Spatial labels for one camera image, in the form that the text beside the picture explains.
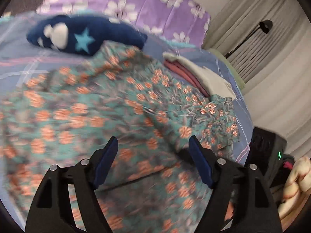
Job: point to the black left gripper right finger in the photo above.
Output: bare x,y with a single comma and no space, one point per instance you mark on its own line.
240,200

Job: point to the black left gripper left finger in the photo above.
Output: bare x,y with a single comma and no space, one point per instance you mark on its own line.
65,200

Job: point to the teal floral patterned garment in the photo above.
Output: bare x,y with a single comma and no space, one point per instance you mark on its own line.
66,115

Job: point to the beige folded garment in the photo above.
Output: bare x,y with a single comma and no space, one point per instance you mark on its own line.
211,82

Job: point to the pink folded garment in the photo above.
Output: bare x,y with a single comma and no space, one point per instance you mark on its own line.
180,70

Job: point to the beige pleated curtain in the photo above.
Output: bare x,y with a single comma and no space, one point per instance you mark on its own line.
275,67

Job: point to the black floor lamp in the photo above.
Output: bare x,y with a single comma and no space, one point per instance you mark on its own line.
265,26

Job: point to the purple floral pillow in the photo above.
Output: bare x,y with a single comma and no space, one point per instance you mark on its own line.
181,21

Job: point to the navy star fleece garment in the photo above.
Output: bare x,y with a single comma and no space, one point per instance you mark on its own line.
83,34

